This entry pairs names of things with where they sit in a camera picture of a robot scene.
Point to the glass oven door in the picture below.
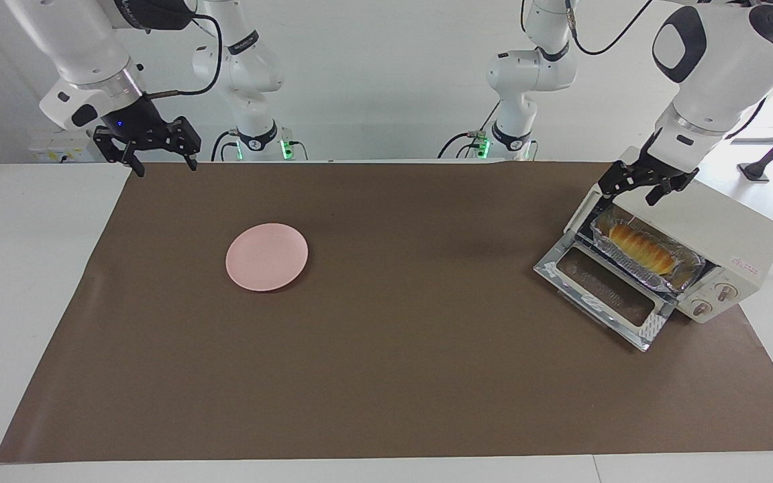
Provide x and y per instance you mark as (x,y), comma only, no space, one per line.
(653,327)

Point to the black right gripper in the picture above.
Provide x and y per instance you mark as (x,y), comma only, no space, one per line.
(138,125)

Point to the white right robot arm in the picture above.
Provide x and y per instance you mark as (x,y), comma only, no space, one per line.
(84,40)

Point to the cream white toaster oven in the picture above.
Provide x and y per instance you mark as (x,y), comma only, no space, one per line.
(729,228)

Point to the white power strip box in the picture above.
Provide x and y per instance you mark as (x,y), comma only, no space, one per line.
(58,147)

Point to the aluminium foil tray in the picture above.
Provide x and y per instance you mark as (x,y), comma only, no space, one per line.
(628,265)

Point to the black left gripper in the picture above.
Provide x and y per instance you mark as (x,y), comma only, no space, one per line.
(651,169)

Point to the brown table mat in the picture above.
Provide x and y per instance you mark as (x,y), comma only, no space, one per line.
(359,369)

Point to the sliced orange bread loaf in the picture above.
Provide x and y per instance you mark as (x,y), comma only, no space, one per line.
(641,248)

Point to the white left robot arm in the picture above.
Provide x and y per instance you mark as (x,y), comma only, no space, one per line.
(722,74)

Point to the pink round plate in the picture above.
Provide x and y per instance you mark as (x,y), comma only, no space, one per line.
(267,257)

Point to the beige oven knob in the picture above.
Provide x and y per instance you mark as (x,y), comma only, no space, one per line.
(700,308)
(726,292)

